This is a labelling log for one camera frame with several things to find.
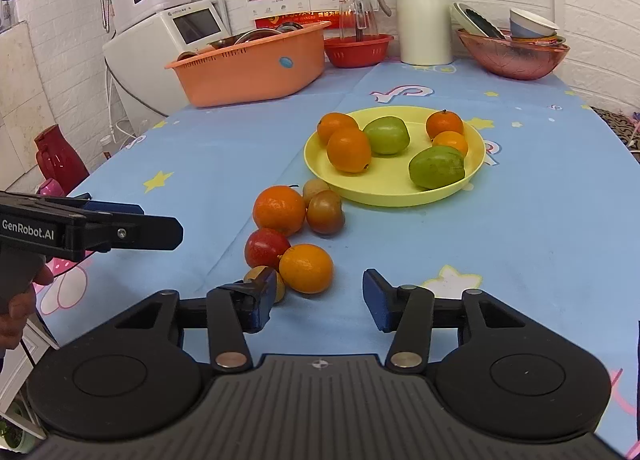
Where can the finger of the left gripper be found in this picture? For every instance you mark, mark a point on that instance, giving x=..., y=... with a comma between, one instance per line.
x=90, y=204
x=145, y=232

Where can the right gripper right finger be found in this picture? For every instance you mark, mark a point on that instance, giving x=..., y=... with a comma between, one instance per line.
x=407, y=312

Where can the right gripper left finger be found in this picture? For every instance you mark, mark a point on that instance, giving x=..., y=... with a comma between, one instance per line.
x=233, y=310

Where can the red apple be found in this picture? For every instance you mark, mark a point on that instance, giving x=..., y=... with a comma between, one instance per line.
x=265, y=247

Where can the small orange tangerine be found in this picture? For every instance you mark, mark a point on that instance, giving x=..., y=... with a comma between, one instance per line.
x=306, y=269

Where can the medium orange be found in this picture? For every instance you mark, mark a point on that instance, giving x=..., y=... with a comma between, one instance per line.
x=280, y=208

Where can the green mango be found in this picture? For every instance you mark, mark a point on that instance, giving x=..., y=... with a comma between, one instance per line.
x=387, y=135
x=437, y=166

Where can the orange tangerine with stem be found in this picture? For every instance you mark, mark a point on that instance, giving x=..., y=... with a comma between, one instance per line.
x=443, y=121

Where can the dark red tomato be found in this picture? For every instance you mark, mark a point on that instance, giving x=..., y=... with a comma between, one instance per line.
x=325, y=214

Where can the large orange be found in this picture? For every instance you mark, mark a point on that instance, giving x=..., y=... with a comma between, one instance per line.
x=349, y=150

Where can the person's left hand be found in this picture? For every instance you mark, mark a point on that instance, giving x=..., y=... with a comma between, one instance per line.
x=20, y=307

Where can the yellow round plastic plate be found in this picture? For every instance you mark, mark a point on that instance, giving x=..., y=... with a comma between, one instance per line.
x=387, y=182

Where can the white countertop appliance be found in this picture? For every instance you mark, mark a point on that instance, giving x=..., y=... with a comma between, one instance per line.
x=139, y=57

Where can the blue patterned tablecloth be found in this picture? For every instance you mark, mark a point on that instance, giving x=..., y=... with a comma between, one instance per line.
x=549, y=225

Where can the small tangerine on plate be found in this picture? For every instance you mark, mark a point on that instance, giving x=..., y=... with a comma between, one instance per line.
x=452, y=139

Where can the orange on plate left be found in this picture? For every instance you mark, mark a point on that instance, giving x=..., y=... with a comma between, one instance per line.
x=332, y=122

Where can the orange plastic basin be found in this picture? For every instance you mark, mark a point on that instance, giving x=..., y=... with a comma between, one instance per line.
x=253, y=71

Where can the steel bowl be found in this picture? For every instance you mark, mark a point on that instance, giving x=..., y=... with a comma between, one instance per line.
x=256, y=34

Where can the red plastic basket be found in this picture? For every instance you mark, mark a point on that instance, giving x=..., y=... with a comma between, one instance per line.
x=353, y=53

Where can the pink glass bowl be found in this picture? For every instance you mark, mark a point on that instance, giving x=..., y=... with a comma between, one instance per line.
x=513, y=60

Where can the white thermos jug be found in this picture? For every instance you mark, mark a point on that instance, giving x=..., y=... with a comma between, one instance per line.
x=424, y=31

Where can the white dish plate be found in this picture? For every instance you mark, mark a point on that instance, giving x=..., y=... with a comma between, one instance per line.
x=474, y=23

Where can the white blue ceramic bowl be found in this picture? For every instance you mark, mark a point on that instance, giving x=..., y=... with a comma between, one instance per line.
x=524, y=24

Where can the glass pitcher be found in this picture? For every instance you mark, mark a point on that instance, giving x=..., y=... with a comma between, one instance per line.
x=357, y=20

